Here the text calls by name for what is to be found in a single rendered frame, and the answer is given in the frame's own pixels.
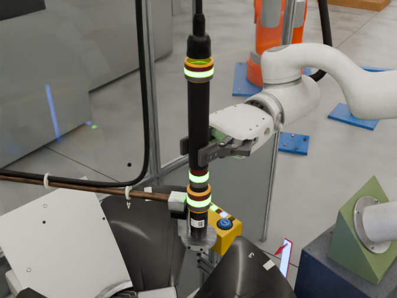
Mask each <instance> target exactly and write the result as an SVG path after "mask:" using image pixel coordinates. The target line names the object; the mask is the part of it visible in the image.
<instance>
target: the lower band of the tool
mask: <svg viewBox="0 0 397 298"><path fill-rule="evenodd" d="M189 185H190V184H189ZM189 185H188V186H187V191H188V192H189V194H191V195H194V196H204V195H206V194H208V193H209V192H210V190H211V187H210V185H209V184H208V186H209V188H208V189H207V190H206V191H205V192H202V193H196V192H193V191H191V190H190V188H189ZM190 211H192V210H190ZM206 211H208V210H206ZM206 211H204V212H206ZM192 212H193V211H192ZM204 212H194V213H204Z"/></svg>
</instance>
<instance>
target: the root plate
mask: <svg viewBox="0 0 397 298"><path fill-rule="evenodd" d="M138 297H139V298H177V295H176V290H175V287H174V286H172V287H166V288H161V289H154V290H147V291H140V292H139V293H138Z"/></svg>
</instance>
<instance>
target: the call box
mask: <svg viewBox="0 0 397 298"><path fill-rule="evenodd" d="M211 203H212V202H211ZM212 204H213V205H215V204H214V203H212ZM213 205H212V206H213ZM215 206H216V205H215ZM216 207H217V209H218V208H219V207H218V206H216ZM217 209H216V210H217ZM219 209H221V208H219ZM221 210H222V212H225V211H224V210H223V209H221ZM222 212H221V213H222ZM225 213H227V212H225ZM229 217H231V215H230V214H228V213H227V216H225V217H222V216H221V215H220V214H218V213H217V212H215V210H212V209H211V208H210V209H209V210H208V224H210V225H212V226H213V227H214V228H215V230H216V232H217V239H216V243H215V244H214V245H213V246H212V247H211V249H213V250H214V251H215V252H217V253H218V254H219V255H221V256H222V255H223V254H225V252H226V251H227V249H228V248H229V247H230V245H231V243H232V242H233V240H234V239H235V237H236V236H241V232H242V223H241V222H240V221H239V220H237V219H236V218H235V220H234V221H233V222H232V221H231V226H230V227H229V228H221V227H220V226H219V220H221V219H223V218H226V219H228V218H229Z"/></svg>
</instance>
